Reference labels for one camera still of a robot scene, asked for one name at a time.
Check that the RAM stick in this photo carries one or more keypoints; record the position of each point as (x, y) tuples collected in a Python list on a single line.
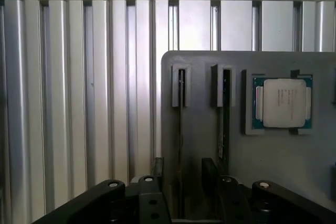
[(222, 129), (180, 129)]

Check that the grey parts rack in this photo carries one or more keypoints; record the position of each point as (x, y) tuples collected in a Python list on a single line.
[(262, 150)]

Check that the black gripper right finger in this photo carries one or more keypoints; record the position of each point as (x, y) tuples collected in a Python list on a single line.
[(236, 200)]

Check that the CPU with silver lid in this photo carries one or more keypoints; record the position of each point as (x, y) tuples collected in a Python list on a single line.
[(283, 102)]

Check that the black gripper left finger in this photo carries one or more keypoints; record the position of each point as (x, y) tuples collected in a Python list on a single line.
[(147, 197)]

